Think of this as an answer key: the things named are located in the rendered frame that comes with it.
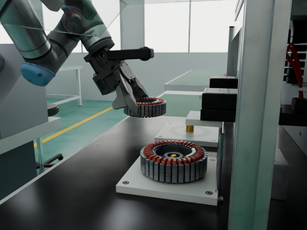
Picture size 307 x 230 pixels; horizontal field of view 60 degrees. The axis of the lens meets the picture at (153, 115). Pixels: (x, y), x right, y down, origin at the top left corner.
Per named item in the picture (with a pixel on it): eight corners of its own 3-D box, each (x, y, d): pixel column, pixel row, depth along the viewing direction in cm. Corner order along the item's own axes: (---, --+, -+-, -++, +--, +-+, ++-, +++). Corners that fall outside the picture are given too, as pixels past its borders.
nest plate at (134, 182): (115, 192, 40) (115, 185, 40) (143, 156, 55) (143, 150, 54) (217, 206, 37) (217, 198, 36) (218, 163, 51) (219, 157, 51)
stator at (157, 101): (117, 117, 66) (116, 102, 65) (131, 108, 77) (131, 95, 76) (161, 120, 64) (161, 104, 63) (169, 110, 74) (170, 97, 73)
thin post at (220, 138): (211, 202, 38) (215, 135, 35) (211, 196, 39) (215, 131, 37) (223, 204, 37) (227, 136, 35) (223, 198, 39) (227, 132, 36)
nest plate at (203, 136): (154, 142, 63) (154, 137, 63) (166, 126, 77) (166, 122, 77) (219, 147, 60) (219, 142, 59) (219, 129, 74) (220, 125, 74)
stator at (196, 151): (129, 177, 42) (128, 155, 42) (155, 154, 52) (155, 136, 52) (198, 191, 38) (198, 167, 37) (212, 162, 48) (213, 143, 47)
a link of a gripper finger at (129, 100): (121, 125, 65) (112, 94, 69) (140, 114, 64) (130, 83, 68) (113, 122, 63) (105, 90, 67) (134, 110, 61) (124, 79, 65)
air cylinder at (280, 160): (248, 196, 39) (251, 161, 38) (244, 174, 46) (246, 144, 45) (285, 201, 38) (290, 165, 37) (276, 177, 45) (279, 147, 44)
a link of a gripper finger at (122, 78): (129, 101, 66) (121, 74, 70) (135, 97, 66) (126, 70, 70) (119, 95, 62) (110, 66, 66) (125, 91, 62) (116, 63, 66)
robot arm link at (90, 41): (108, 24, 71) (95, 21, 63) (117, 39, 72) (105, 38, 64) (87, 40, 74) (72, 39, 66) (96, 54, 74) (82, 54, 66)
